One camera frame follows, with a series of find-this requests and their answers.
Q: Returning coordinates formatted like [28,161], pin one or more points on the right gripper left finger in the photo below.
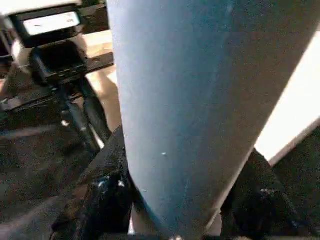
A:
[100,200]

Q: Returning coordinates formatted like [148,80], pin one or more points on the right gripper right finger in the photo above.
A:
[257,207]

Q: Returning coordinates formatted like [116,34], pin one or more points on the white plastic table top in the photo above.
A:
[295,112]

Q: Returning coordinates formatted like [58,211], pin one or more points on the white plastic table leg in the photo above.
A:
[187,100]

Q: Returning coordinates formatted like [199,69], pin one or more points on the black mat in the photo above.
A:
[30,175]

